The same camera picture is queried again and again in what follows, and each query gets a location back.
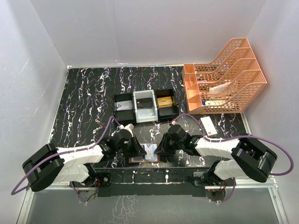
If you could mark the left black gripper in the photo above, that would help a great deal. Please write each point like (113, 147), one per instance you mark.
(131, 144)

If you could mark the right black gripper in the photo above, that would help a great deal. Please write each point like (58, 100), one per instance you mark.
(167, 143)

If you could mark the brown leather card holder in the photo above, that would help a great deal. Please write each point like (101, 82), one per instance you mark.
(141, 159)

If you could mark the black plastic bin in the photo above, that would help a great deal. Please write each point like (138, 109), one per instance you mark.
(127, 116)

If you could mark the black bin with gold card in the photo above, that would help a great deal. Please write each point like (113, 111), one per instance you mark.
(166, 113)

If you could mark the white plastic bin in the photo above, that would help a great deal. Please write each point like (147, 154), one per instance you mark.
(148, 114)

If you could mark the white phone box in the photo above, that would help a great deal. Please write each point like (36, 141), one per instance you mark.
(209, 127)

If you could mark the orange mesh file organizer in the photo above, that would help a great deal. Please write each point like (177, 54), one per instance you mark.
(236, 63)

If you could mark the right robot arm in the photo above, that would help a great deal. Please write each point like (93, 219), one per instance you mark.
(241, 157)

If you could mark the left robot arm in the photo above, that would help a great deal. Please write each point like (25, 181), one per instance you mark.
(51, 164)

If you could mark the silver credit card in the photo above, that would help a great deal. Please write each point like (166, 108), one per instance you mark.
(124, 105)

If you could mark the gold credit card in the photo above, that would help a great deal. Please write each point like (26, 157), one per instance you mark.
(165, 102)

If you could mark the black credit card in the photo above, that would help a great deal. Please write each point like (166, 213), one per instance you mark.
(143, 103)

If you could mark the white blue item in organizer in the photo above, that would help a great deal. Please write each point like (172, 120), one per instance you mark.
(214, 102)

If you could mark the white paper in organizer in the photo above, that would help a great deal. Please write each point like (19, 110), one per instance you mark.
(219, 88)

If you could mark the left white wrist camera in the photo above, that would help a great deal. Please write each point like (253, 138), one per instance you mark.
(128, 127)

